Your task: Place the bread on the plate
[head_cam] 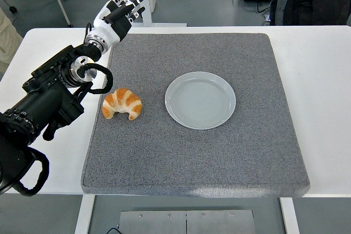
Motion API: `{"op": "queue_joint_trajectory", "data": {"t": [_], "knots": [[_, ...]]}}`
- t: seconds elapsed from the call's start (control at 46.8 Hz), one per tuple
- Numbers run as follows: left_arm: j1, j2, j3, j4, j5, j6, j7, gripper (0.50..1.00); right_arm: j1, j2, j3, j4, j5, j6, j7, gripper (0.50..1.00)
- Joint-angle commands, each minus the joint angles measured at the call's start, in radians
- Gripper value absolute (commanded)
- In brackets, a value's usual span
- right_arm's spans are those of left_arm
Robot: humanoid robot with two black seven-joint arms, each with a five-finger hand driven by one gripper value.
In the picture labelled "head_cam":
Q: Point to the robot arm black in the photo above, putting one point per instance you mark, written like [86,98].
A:
[41,105]

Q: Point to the grey speckled mat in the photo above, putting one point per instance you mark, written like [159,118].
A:
[192,157]

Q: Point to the grey metal plate with screws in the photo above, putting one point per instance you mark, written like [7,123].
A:
[186,223]

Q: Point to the white table leg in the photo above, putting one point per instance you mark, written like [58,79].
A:
[83,214]
[290,217]

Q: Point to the grey round plate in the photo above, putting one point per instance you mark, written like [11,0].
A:
[200,99]

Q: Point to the croissant bread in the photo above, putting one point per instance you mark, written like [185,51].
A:
[123,99]

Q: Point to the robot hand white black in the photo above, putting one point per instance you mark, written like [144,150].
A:
[108,29]

